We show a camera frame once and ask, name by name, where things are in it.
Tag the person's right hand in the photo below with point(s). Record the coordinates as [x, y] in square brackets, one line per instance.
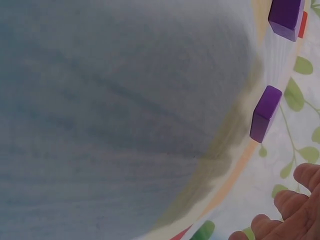
[302, 220]

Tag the green block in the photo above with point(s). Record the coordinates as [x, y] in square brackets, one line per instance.
[203, 231]

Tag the small purple block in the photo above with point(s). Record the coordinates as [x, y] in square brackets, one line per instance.
[263, 113]

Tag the red block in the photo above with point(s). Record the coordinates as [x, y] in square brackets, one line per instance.
[303, 25]

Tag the large purple block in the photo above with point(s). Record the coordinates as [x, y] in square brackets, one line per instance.
[283, 18]

